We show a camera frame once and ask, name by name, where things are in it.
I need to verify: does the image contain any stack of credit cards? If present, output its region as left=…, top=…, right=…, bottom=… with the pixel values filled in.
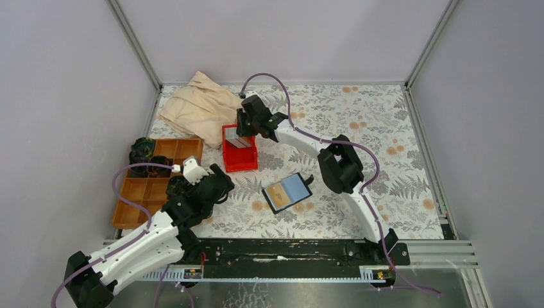
left=225, top=127, right=252, bottom=149

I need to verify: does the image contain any orange credit card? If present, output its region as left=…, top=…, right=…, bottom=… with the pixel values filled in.
left=264, top=182, right=292, bottom=210

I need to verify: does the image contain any black leather card holder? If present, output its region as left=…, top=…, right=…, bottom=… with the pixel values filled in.
left=261, top=173, right=314, bottom=214

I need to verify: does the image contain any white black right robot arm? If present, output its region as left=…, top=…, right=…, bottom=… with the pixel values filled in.
left=237, top=93, right=398, bottom=264

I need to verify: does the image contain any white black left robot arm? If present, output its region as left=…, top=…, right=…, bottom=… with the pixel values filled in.
left=54, top=158, right=235, bottom=307

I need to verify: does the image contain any red plastic bin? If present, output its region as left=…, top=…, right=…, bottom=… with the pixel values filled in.
left=222, top=124, right=259, bottom=173

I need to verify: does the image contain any wooden compartment tray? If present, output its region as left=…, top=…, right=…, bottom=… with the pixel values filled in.
left=112, top=138, right=203, bottom=229

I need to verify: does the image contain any beige folded cloth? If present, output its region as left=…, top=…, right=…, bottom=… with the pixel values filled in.
left=158, top=71, right=242, bottom=148

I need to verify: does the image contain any dark floral rolled cloth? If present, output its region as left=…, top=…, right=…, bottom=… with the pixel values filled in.
left=127, top=151, right=149, bottom=178

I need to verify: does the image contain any floral patterned table mat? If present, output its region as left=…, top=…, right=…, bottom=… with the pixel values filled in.
left=193, top=83, right=443, bottom=239

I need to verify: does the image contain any dark green rolled cloth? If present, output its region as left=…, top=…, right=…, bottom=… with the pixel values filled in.
left=130, top=137, right=156, bottom=158

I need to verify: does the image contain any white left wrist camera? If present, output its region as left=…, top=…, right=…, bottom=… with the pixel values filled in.
left=171, top=156, right=210, bottom=185

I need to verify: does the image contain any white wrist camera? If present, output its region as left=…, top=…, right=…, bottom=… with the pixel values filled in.
left=239, top=90, right=258, bottom=99
left=171, top=156, right=210, bottom=185

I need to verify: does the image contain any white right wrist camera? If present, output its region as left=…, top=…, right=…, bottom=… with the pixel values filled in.
left=239, top=90, right=258, bottom=99

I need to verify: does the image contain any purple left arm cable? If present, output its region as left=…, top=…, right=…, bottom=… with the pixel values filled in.
left=50, top=163, right=183, bottom=308

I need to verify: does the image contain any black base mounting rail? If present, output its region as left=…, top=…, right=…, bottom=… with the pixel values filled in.
left=177, top=238, right=411, bottom=280

